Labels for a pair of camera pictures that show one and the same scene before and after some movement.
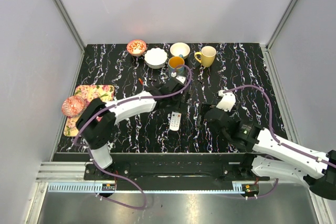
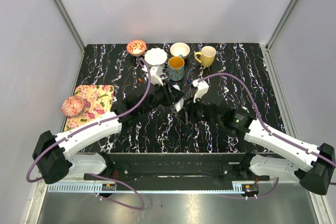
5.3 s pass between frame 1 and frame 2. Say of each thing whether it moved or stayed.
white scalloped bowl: stayed
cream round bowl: stayed
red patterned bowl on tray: stayed
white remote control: moved
